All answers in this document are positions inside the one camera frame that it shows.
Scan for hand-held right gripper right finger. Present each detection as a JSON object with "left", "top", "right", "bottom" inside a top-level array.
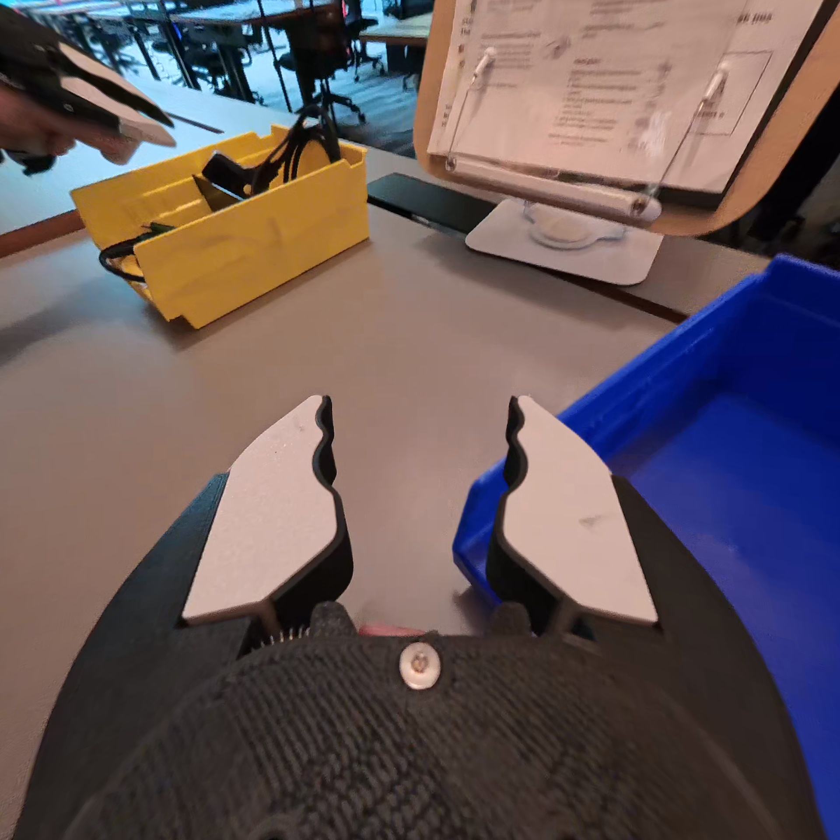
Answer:
[{"left": 487, "top": 394, "right": 659, "bottom": 636}]

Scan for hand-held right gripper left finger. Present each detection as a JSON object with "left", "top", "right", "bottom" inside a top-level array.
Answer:
[{"left": 182, "top": 394, "right": 355, "bottom": 634}]

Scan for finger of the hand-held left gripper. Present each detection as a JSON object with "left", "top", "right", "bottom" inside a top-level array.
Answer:
[
  {"left": 59, "top": 43, "right": 176, "bottom": 128},
  {"left": 61, "top": 83, "right": 178, "bottom": 150}
]

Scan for black cable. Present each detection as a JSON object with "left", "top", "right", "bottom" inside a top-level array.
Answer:
[{"left": 249, "top": 104, "right": 343, "bottom": 193}]

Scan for blue plastic bin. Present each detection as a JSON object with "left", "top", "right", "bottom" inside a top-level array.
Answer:
[{"left": 451, "top": 254, "right": 840, "bottom": 840}]

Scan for yellow plastic bin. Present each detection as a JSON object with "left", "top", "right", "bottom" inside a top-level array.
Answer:
[{"left": 70, "top": 125, "right": 370, "bottom": 330}]

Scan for person's left hand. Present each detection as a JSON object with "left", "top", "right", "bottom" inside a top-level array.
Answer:
[{"left": 0, "top": 87, "right": 140, "bottom": 166}]

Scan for black office chair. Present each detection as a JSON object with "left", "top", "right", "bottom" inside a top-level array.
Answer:
[
  {"left": 279, "top": 0, "right": 368, "bottom": 126},
  {"left": 177, "top": 20, "right": 253, "bottom": 106}
]

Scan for printed paper sign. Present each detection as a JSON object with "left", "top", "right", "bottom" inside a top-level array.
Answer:
[{"left": 413, "top": 0, "right": 840, "bottom": 287}]

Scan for black flat pad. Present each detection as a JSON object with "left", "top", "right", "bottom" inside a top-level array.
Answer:
[{"left": 366, "top": 172, "right": 496, "bottom": 236}]

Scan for printed paper sheets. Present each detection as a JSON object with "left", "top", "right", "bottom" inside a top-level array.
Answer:
[{"left": 427, "top": 0, "right": 824, "bottom": 194}]

